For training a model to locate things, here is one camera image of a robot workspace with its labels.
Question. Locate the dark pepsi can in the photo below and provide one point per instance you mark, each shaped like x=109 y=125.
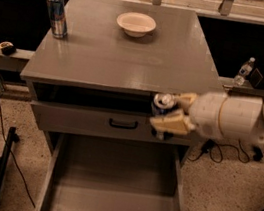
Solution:
x=162 y=104

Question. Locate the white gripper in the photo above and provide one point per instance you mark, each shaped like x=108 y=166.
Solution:
x=206 y=113

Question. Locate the black drawer handle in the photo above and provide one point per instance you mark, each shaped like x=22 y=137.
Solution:
x=122 y=124

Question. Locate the white paper bowl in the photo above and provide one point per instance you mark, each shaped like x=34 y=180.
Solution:
x=136 y=24

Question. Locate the open grey bottom drawer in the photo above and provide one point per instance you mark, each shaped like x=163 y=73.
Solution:
x=104 y=174

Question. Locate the clear plastic water bottle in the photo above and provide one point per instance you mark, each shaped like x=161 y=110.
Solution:
x=244 y=71

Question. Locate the blue silver energy drink can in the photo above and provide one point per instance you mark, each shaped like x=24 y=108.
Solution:
x=57 y=17

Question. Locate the grey drawer cabinet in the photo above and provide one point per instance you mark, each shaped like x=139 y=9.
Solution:
x=99 y=65

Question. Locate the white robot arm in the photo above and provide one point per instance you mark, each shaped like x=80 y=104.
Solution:
x=241 y=118

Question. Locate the small black box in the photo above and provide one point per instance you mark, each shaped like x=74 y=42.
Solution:
x=256 y=79

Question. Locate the black tape measure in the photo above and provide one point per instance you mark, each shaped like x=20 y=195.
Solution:
x=7 y=48

